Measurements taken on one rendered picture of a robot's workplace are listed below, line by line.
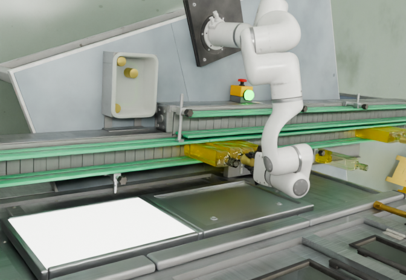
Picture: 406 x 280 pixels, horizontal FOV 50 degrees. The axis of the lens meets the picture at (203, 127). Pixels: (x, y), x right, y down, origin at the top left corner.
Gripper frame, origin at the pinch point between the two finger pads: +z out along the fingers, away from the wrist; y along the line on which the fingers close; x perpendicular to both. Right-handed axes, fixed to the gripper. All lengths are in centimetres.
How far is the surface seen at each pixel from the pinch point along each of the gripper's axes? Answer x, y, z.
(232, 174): -9.6, -14.0, 30.8
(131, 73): 36, 27, 25
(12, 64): 74, 25, 79
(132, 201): 40.0, -12.1, 2.9
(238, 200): 4.9, -12.8, -2.0
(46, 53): 60, 30, 82
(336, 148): -78, -10, 49
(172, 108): 22.6, 15.1, 18.8
